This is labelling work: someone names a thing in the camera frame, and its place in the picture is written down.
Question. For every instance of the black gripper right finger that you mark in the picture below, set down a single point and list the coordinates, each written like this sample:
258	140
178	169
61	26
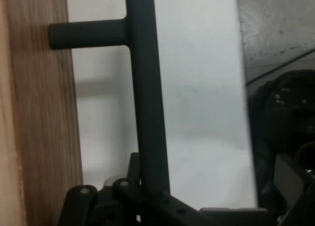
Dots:
167	211

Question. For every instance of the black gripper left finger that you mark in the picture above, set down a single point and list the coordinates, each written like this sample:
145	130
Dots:
83	206

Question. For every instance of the black round floor object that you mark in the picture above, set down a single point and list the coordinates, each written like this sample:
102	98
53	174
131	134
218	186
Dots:
283	127

